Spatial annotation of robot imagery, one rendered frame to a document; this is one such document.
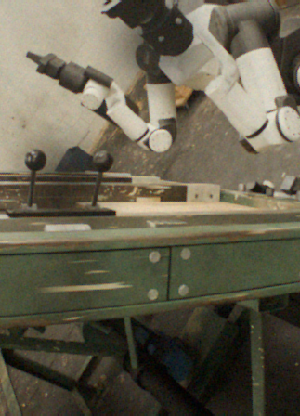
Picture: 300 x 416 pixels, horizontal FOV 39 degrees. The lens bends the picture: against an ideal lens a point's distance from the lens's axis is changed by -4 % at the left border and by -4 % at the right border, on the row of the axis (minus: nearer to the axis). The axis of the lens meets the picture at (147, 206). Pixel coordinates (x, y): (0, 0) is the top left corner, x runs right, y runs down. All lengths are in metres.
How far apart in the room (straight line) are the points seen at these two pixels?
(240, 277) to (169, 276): 0.12
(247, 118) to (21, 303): 0.60
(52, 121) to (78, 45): 1.23
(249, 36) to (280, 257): 0.53
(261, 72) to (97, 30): 5.99
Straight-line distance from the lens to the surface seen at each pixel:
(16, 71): 6.46
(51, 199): 1.21
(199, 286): 0.62
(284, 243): 0.71
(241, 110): 0.92
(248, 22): 1.05
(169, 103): 1.44
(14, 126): 6.35
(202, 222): 0.90
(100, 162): 0.75
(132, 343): 1.61
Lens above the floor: 1.66
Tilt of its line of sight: 25 degrees down
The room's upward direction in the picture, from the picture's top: 55 degrees counter-clockwise
